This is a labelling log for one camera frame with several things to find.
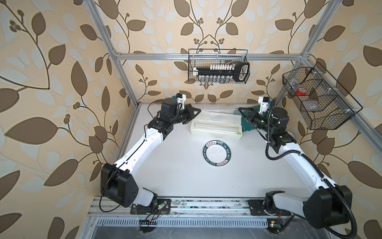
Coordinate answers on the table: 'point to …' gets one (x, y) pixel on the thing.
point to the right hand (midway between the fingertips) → (238, 108)
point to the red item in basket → (300, 93)
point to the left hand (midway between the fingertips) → (199, 107)
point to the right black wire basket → (325, 104)
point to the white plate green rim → (217, 153)
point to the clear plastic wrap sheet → (232, 114)
